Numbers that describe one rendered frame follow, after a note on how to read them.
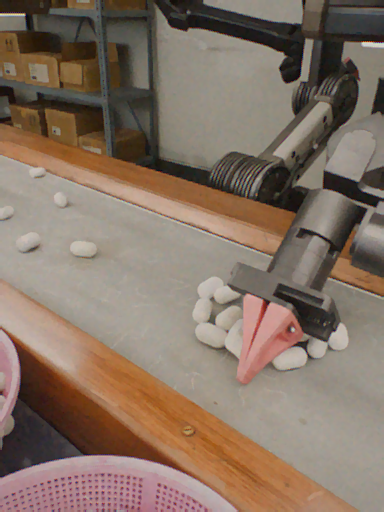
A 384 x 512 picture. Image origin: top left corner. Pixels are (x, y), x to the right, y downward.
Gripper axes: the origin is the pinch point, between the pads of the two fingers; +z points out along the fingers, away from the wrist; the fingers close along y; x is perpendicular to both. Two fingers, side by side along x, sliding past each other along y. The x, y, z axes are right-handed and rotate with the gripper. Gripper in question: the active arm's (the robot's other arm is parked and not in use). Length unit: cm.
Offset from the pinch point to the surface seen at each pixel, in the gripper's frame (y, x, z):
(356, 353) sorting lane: 6.4, 8.6, -8.0
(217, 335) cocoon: -5.1, 1.3, -2.3
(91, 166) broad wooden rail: -56, 17, -24
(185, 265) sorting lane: -18.9, 9.8, -10.2
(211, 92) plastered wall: -154, 137, -148
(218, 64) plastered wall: -149, 125, -158
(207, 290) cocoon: -11.2, 5.4, -7.1
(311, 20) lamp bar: 3.1, -23.7, -17.4
